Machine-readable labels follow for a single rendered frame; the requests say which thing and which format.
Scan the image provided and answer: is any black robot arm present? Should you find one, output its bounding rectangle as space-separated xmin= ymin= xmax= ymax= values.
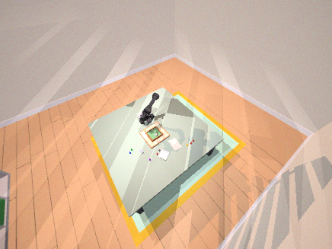
xmin=139 ymin=93 xmax=160 ymax=123

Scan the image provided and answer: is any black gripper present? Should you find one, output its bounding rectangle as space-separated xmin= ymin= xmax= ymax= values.
xmin=139 ymin=113 xmax=155 ymax=125

